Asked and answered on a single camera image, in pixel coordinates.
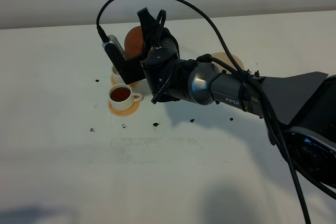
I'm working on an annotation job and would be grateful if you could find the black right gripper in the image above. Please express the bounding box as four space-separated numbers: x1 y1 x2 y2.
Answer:
137 7 180 97

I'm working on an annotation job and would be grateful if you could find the brown clay teapot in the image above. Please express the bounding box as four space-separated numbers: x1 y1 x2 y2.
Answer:
124 26 144 59

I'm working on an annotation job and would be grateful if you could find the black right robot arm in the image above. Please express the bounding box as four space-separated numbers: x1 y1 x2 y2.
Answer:
138 9 335 187

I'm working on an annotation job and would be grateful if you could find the beige round teapot coaster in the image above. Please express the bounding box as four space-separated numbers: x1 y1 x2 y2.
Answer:
209 52 246 74

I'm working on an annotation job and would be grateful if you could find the orange coaster rear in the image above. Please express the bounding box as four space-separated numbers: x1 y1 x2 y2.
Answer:
110 75 140 88

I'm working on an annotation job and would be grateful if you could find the orange coaster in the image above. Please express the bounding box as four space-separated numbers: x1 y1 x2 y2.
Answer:
108 100 140 116
110 75 140 88

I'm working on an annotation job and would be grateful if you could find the white teacup rear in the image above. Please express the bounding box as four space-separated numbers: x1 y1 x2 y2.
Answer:
111 65 124 85

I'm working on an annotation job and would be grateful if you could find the white teacup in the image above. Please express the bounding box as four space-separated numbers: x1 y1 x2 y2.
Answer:
111 65 124 85
109 83 143 111

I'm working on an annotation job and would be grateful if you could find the white teacup front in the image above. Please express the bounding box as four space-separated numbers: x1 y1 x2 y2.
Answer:
109 83 143 111

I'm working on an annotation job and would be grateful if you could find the orange coaster front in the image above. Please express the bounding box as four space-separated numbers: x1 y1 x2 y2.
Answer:
108 100 140 116

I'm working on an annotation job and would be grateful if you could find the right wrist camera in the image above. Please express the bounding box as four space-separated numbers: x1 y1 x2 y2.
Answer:
102 35 146 84

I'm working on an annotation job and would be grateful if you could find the black camera cable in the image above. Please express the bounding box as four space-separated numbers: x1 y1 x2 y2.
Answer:
96 0 313 224

